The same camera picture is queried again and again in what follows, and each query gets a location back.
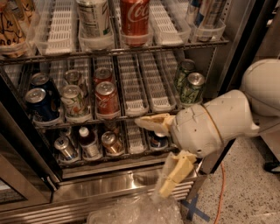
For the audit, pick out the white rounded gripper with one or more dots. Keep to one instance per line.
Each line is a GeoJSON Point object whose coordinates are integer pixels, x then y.
{"type": "Point", "coordinates": [196, 130]}

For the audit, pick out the dark bottle with white cap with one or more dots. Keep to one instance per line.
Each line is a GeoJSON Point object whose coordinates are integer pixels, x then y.
{"type": "Point", "coordinates": [89, 143]}

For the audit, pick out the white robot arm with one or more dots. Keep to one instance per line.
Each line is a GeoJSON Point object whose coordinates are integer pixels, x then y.
{"type": "Point", "coordinates": [253, 109]}

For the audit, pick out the dark blue can bottom shelf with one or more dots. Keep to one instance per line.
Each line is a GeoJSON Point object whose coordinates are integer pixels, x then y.
{"type": "Point", "coordinates": [158, 141]}

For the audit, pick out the green can front middle shelf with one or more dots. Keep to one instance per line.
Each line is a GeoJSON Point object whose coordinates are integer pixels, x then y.
{"type": "Point", "coordinates": [193, 87]}

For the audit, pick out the green can shelf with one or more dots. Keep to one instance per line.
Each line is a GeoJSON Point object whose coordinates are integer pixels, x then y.
{"type": "Point", "coordinates": [185, 67]}
{"type": "Point", "coordinates": [193, 87]}

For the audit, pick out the gold can bottom shelf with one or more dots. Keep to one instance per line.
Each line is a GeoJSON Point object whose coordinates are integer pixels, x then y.
{"type": "Point", "coordinates": [111, 142]}

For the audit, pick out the green can rear middle shelf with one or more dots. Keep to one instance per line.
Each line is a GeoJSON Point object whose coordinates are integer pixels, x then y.
{"type": "Point", "coordinates": [185, 67]}

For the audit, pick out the stainless fridge base panel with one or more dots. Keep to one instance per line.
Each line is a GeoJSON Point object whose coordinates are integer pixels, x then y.
{"type": "Point", "coordinates": [84, 190]}

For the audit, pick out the silver blue can bottom shelf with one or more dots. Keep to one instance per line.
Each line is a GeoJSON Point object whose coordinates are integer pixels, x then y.
{"type": "Point", "coordinates": [65, 147]}

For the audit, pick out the blue can front middle shelf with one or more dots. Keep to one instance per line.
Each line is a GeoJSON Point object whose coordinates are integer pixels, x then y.
{"type": "Point", "coordinates": [41, 105]}

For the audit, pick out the silver blue cans top shelf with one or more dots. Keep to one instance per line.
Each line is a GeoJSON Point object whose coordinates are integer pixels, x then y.
{"type": "Point", "coordinates": [204, 13]}

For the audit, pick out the stainless fridge door right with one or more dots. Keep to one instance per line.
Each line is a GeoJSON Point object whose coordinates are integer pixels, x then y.
{"type": "Point", "coordinates": [253, 40]}

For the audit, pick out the blue can rear middle shelf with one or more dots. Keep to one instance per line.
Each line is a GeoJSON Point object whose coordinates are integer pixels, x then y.
{"type": "Point", "coordinates": [42, 80]}

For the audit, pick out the white labelled can top shelf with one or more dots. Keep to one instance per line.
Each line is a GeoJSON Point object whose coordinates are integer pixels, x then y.
{"type": "Point", "coordinates": [94, 17]}

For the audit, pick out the tan lettered can top shelf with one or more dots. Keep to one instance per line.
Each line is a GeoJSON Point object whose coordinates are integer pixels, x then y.
{"type": "Point", "coordinates": [12, 39]}

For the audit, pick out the white empty can tray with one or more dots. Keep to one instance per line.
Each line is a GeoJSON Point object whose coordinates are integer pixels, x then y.
{"type": "Point", "coordinates": [159, 94]}
{"type": "Point", "coordinates": [134, 96]}

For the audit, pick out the blue tape cross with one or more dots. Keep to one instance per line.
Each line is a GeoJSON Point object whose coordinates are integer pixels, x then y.
{"type": "Point", "coordinates": [191, 207]}

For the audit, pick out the clear bubble wrap bag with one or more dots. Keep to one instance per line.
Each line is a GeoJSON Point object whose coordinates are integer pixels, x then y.
{"type": "Point", "coordinates": [139, 210]}

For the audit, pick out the red cola can front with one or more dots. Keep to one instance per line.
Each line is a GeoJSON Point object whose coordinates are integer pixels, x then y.
{"type": "Point", "coordinates": [107, 98]}

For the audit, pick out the red cola can rear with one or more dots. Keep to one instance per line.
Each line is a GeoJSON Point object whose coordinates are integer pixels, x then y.
{"type": "Point", "coordinates": [102, 74]}

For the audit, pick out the black caster wheel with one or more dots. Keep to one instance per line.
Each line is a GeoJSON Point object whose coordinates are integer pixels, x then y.
{"type": "Point", "coordinates": [272, 167]}

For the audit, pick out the white patterned can front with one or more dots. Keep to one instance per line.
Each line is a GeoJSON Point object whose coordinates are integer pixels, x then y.
{"type": "Point", "coordinates": [74, 102]}

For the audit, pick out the white patterned can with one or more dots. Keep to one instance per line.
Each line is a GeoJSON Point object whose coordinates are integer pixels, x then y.
{"type": "Point", "coordinates": [74, 102]}
{"type": "Point", "coordinates": [74, 77]}

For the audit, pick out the white patterned can rear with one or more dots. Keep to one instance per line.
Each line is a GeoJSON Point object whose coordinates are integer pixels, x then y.
{"type": "Point", "coordinates": [74, 77]}

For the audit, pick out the tall red cola can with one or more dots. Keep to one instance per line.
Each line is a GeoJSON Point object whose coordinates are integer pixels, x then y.
{"type": "Point", "coordinates": [135, 21]}

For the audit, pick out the middle wire shelf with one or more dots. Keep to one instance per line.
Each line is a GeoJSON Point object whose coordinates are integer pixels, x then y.
{"type": "Point", "coordinates": [92, 122]}

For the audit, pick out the wire shelf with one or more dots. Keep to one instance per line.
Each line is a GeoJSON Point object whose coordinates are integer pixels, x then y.
{"type": "Point", "coordinates": [92, 122]}
{"type": "Point", "coordinates": [113, 52]}

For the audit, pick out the top wire shelf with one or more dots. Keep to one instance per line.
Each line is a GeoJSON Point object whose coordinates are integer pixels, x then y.
{"type": "Point", "coordinates": [113, 52]}

